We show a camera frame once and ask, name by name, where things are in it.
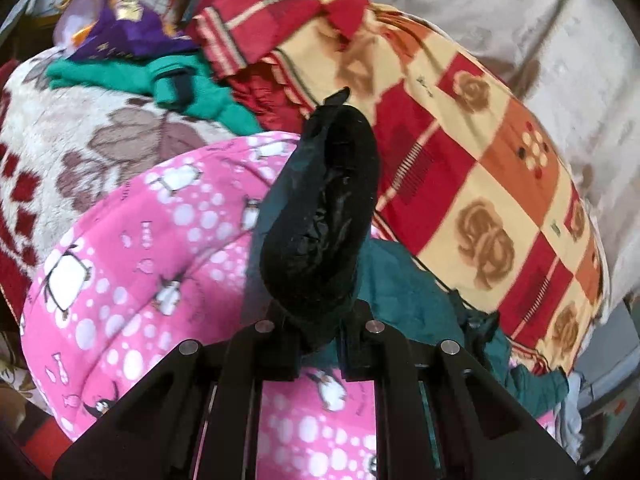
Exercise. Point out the pink penguin print blanket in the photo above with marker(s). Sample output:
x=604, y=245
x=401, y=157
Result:
x=150, y=260

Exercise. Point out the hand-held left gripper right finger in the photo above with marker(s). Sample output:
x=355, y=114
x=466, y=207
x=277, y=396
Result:
x=385, y=360

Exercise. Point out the white cloth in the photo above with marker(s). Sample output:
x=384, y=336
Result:
x=570, y=410

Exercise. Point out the dark teal black-lined garment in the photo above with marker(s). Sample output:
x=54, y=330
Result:
x=320, y=220

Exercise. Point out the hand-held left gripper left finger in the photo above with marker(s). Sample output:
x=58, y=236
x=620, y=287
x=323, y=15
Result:
x=250, y=360

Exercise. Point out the red yellow checked rose blanket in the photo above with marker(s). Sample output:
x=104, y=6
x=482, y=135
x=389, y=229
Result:
x=450, y=160

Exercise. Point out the purple cloth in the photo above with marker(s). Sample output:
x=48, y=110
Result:
x=130, y=30

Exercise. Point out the beige floral plush blanket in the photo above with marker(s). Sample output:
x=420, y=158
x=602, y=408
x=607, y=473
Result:
x=75, y=135

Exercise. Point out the green garment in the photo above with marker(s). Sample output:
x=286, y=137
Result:
x=200, y=92

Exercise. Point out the grey-white sheet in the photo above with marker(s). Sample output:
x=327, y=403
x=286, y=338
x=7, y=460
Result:
x=525, y=25

